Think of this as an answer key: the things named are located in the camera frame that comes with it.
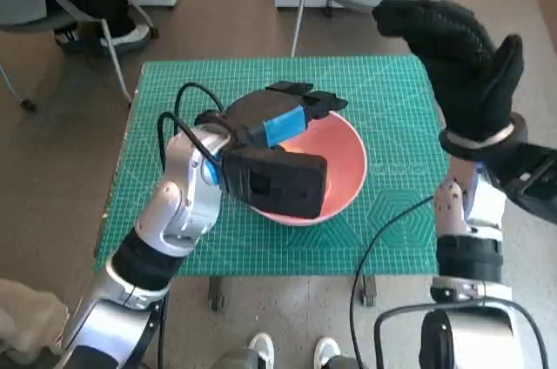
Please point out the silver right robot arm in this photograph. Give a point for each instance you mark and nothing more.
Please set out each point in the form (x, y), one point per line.
(470, 256)

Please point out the white sneaker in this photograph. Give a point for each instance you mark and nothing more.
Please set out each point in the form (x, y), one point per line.
(262, 348)
(326, 350)

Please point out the green cutting mat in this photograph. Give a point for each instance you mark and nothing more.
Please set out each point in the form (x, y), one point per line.
(261, 77)

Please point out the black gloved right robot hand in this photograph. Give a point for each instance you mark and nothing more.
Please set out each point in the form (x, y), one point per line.
(465, 77)

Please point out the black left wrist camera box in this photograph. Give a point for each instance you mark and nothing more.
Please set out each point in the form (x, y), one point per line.
(278, 182)

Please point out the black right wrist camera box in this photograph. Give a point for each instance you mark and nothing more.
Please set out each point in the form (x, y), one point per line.
(531, 182)

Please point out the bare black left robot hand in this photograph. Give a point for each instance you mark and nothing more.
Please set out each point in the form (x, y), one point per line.
(270, 108)

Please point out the pink bowl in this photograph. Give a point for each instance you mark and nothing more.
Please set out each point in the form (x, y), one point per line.
(344, 160)

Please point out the person in beige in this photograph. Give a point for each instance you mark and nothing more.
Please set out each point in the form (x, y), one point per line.
(26, 317)

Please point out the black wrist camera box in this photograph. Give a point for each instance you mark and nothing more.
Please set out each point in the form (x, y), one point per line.
(278, 182)
(531, 182)

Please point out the black table leg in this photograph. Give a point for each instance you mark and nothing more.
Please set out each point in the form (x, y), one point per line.
(216, 294)
(369, 290)

